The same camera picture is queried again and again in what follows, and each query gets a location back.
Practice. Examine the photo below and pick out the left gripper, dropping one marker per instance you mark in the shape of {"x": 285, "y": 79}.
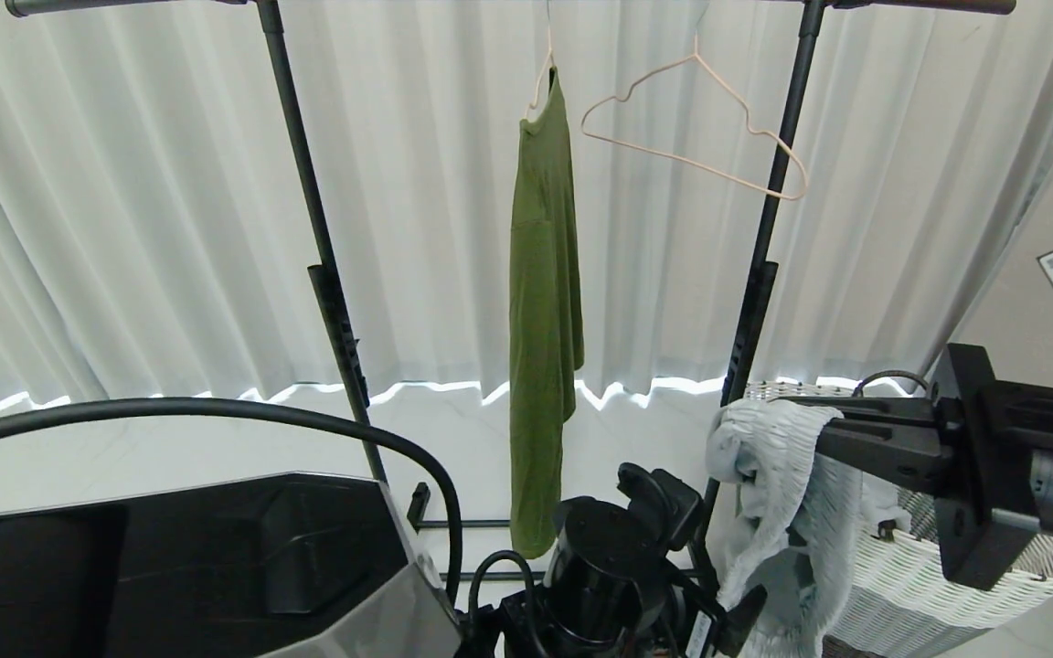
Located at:
{"x": 696, "y": 635}

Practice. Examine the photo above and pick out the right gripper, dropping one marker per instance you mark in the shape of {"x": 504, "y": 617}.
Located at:
{"x": 974, "y": 475}

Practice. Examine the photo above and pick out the pale grey shorts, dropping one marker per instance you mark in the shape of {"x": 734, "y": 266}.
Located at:
{"x": 782, "y": 512}

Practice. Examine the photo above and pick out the green printed shirt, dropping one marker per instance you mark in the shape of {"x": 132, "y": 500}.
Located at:
{"x": 540, "y": 320}

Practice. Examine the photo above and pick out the pink clothes hanger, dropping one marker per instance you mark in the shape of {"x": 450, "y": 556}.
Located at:
{"x": 540, "y": 82}
{"x": 673, "y": 155}

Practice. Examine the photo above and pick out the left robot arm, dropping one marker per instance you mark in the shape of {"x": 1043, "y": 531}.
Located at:
{"x": 170, "y": 567}

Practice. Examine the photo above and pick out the white laundry basket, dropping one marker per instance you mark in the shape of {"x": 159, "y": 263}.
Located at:
{"x": 947, "y": 585}

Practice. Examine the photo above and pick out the black clothes rack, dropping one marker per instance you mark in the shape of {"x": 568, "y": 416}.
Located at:
{"x": 307, "y": 183}

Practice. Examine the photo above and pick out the white curtain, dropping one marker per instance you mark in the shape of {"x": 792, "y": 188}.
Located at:
{"x": 124, "y": 228}

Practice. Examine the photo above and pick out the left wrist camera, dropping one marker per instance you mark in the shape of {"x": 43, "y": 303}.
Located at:
{"x": 664, "y": 503}

